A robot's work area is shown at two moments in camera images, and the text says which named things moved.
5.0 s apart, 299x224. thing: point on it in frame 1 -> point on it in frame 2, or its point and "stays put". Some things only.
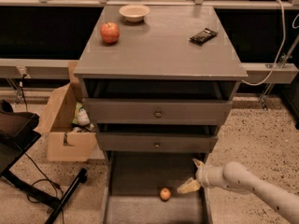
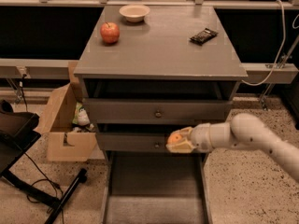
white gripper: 203,175 -> 201,137
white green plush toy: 80,117 stays put
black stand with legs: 19,132 stays put
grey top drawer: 158,102 stays put
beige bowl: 134,13 stays put
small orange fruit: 164,193 -> 176,137
